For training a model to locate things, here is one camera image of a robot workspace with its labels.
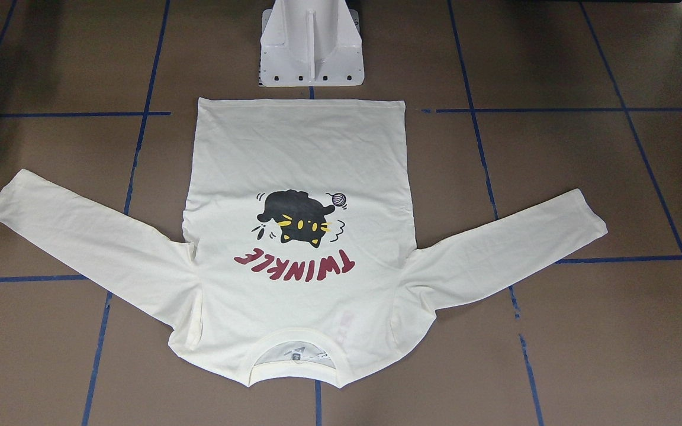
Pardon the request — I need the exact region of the cream long-sleeve cat shirt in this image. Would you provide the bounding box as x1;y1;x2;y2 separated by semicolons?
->
0;98;608;388

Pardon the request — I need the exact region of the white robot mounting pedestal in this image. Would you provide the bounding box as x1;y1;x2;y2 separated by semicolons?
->
258;1;365;88

